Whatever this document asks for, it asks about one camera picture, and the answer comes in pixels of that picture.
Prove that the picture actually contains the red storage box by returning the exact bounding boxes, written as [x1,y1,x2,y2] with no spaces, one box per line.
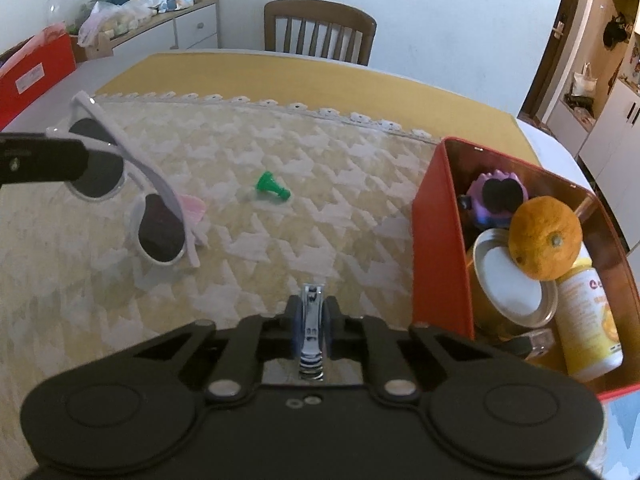
[411,136,640,401]

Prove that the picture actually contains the cream lace table cover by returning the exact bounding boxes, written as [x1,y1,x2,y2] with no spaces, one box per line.
[0,91,446,391]

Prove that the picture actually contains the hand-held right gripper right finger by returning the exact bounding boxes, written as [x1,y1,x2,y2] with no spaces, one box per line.
[322,296,494,401]

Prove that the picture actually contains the pink comb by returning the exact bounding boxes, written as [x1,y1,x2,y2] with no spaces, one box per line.
[177,194,210,248]

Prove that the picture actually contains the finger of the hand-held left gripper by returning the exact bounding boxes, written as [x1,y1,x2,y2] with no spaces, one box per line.
[0,131,90,187]

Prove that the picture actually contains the green plastic game piece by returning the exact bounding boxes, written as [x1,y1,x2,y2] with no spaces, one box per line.
[255,171,292,202]

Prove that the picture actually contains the yellow bottle white cap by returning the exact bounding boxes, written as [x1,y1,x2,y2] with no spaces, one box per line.
[555,245,625,383]

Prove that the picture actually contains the purple toy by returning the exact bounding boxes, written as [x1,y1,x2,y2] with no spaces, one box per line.
[460,171,531,233]

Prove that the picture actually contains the small clear bottle dark cap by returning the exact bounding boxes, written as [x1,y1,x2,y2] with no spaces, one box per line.
[500,327,557,361]

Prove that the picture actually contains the clear plastic bag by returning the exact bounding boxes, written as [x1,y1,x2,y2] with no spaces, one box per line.
[77,0,151,46]

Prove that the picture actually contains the white sideboard wooden top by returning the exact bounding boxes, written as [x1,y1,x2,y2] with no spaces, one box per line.
[70,0,221,61]

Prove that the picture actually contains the dark wall ornament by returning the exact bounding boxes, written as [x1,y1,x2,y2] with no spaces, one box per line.
[602,12,630,48]

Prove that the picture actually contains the orange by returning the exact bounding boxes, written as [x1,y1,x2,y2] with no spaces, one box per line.
[508,196,584,281]

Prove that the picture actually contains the brown wooden door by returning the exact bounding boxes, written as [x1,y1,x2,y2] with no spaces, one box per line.
[520,0,601,121]

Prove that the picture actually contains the large red box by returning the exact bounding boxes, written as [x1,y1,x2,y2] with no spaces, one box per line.
[0,30,78,131]

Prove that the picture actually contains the yellow tablecloth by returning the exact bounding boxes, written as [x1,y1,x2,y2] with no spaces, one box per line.
[95,50,543,168]

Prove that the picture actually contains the white and wood cabinet unit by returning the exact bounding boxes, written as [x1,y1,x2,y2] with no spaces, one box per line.
[547,0,640,241]

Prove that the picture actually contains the wooden chair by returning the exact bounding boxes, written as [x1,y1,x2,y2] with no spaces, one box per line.
[263,0,377,67]

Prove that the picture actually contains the white sunglasses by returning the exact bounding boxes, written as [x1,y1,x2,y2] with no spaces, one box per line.
[46,91,208,268]

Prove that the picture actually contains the round beige tin white lid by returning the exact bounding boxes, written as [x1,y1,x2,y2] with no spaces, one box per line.
[471,228,559,341]

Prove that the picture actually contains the cream tote bag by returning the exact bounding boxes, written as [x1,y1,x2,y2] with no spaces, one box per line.
[571,62,598,98]

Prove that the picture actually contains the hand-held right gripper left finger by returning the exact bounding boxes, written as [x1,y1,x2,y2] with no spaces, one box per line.
[132,296,302,401]

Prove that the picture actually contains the metal nail clipper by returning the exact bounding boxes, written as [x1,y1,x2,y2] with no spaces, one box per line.
[298,283,327,382]

